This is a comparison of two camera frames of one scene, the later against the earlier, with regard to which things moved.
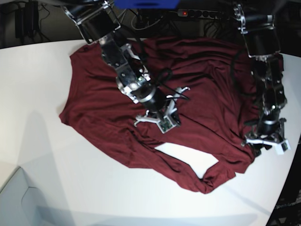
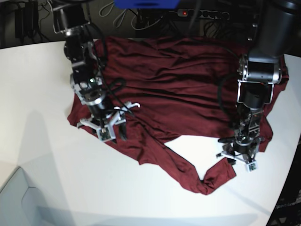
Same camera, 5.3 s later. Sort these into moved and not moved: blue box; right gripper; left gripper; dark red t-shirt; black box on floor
Moved: right gripper; dark red t-shirt; left gripper
Not moved: blue box; black box on floor
